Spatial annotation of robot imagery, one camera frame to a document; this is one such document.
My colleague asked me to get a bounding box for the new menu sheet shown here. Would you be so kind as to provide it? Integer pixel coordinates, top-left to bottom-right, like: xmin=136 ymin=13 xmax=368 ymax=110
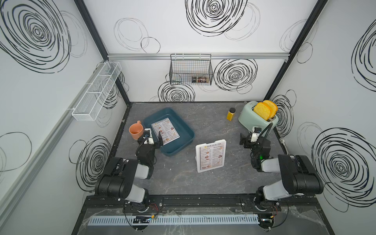
xmin=151 ymin=117 xmax=180 ymax=145

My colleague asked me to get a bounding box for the white menu holder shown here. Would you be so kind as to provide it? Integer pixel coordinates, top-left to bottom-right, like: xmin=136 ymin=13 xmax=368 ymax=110
xmin=195 ymin=139 xmax=227 ymax=173

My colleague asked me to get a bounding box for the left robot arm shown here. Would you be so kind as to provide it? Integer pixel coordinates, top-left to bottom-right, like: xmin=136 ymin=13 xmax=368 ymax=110
xmin=95 ymin=128 xmax=164 ymax=208

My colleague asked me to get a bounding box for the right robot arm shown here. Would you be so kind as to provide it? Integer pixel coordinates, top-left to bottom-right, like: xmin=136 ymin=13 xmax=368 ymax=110
xmin=240 ymin=132 xmax=324 ymax=211

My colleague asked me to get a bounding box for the orange mug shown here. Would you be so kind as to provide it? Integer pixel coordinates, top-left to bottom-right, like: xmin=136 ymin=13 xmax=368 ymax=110
xmin=129 ymin=120 xmax=144 ymax=140

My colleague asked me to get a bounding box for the teal plastic tray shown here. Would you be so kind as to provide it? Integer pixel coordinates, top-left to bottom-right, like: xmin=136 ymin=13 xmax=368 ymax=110
xmin=143 ymin=107 xmax=195 ymax=157

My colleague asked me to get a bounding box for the mint green toaster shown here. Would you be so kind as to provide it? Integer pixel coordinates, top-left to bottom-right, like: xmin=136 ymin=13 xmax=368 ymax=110
xmin=239 ymin=101 xmax=279 ymax=132

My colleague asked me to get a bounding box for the front toast slice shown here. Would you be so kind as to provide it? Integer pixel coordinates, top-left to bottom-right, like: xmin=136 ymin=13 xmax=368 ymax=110
xmin=253 ymin=102 xmax=272 ymax=120

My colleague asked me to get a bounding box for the toast slice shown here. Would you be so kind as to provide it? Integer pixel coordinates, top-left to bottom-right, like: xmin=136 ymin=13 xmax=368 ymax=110
xmin=263 ymin=100 xmax=278 ymax=119
xmin=253 ymin=102 xmax=272 ymax=120

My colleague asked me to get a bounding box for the rear toast slice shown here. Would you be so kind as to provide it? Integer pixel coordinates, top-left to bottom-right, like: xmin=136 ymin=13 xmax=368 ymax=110
xmin=263 ymin=100 xmax=278 ymax=119

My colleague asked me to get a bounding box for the yellow spice jar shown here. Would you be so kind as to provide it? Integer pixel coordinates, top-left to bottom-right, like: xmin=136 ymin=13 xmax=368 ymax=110
xmin=226 ymin=108 xmax=236 ymax=121

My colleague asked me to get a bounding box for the white mesh shelf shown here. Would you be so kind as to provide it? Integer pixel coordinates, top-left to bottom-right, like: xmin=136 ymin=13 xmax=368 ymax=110
xmin=72 ymin=61 xmax=121 ymax=121

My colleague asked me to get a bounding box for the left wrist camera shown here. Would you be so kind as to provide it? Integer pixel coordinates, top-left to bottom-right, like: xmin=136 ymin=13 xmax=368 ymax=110
xmin=144 ymin=128 xmax=154 ymax=145

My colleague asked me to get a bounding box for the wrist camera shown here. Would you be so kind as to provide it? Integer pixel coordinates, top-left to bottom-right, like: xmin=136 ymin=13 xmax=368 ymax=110
xmin=144 ymin=128 xmax=154 ymax=145
xmin=250 ymin=126 xmax=262 ymax=143

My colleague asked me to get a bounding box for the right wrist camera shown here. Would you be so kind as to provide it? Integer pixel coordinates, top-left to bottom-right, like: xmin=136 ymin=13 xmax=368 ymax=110
xmin=250 ymin=126 xmax=262 ymax=143

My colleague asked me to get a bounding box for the white slotted cable duct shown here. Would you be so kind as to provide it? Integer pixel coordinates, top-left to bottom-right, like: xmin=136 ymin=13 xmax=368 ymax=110
xmin=88 ymin=214 xmax=259 ymax=226

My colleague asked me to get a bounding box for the black wire basket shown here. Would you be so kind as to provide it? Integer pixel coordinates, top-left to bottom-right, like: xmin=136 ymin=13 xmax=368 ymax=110
xmin=169 ymin=53 xmax=213 ymax=86

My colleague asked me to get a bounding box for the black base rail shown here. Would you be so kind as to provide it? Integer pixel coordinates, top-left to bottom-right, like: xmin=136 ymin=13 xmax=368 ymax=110
xmin=80 ymin=193 xmax=321 ymax=214

